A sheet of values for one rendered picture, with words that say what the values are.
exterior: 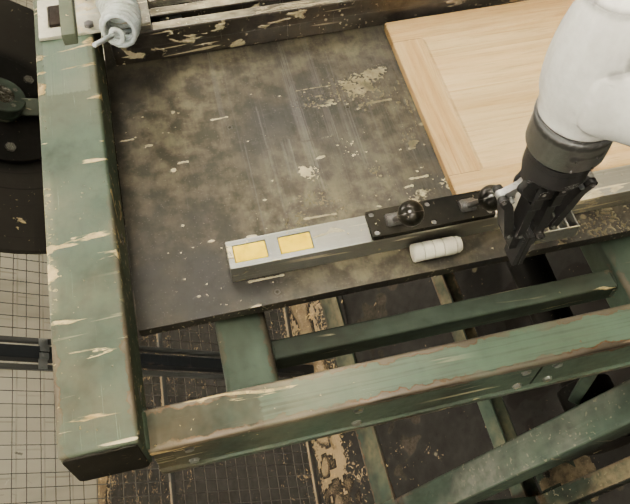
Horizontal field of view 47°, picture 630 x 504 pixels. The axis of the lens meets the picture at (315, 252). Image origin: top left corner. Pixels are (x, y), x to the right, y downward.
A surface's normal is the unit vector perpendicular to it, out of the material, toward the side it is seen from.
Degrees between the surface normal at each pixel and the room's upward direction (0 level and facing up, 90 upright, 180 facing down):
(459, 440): 0
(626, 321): 55
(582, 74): 47
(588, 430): 0
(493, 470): 0
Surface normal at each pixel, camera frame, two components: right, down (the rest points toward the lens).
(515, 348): 0.01, -0.52
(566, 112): -0.66, 0.68
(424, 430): -0.79, -0.14
